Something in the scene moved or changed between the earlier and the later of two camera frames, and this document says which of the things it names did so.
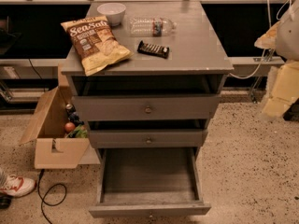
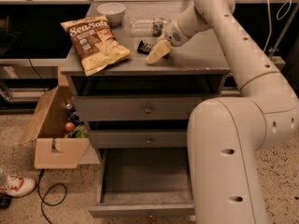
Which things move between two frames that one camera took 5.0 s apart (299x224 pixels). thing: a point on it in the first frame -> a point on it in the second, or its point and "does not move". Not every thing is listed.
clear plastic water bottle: x=150 y=26 does not move
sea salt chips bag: x=94 y=43 does not move
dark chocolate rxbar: x=152 y=49 does not move
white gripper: x=288 y=36 -> x=174 y=36
